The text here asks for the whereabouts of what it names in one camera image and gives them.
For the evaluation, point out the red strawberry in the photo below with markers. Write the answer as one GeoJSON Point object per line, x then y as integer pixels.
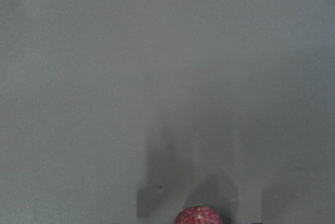
{"type": "Point", "coordinates": [198, 215]}

